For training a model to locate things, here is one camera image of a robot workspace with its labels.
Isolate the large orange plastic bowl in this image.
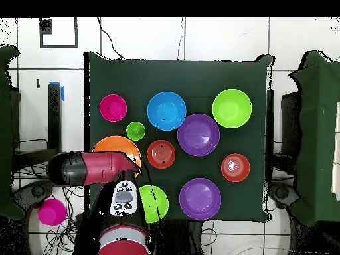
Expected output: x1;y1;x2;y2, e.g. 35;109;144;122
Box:
92;135;142;179

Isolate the orange-red plastic bowl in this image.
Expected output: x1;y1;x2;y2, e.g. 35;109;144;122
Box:
146;139;177;170
220;153;251;183

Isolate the purple plastic bowl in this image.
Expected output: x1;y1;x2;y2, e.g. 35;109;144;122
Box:
179;177;222;221
177;113;220;157

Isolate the blue plastic bowl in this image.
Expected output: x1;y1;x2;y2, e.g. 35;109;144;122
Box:
146;91;187;131

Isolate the green plastic cup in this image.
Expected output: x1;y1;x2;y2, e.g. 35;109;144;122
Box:
126;121;146;141

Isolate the green plastic bowl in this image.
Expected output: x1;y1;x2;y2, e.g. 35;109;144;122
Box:
211;88;252;129
137;185;169;224

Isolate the pink plastic bowl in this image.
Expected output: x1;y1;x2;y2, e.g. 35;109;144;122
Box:
99;94;128;123

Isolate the dark green tablecloth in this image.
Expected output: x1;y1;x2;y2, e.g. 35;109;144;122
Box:
83;51;274;223

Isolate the pink plastic cup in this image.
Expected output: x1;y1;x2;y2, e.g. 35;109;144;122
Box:
37;198;67;226

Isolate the green cloth side table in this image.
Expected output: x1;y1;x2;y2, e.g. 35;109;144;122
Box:
288;50;340;228
0;44;25;221

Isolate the black post with blue tape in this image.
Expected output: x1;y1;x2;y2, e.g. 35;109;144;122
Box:
48;81;66;153

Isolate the black pedestal foot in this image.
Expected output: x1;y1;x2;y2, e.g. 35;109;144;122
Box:
268;181;301;211
13;180;54;211

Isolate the grey square floor frame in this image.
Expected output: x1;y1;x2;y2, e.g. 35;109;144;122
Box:
39;17;79;49

